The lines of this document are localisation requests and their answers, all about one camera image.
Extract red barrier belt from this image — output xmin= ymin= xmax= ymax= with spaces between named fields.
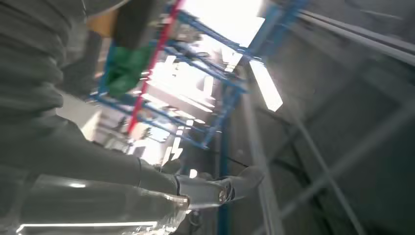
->
xmin=126 ymin=0 xmax=184 ymax=134

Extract long ceiling light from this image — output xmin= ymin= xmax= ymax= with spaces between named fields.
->
xmin=249 ymin=60 xmax=284 ymax=113

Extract green object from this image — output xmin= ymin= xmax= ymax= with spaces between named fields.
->
xmin=107 ymin=45 xmax=153 ymax=98

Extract blue metal shelf rack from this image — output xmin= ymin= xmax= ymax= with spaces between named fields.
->
xmin=89 ymin=0 xmax=309 ymax=235

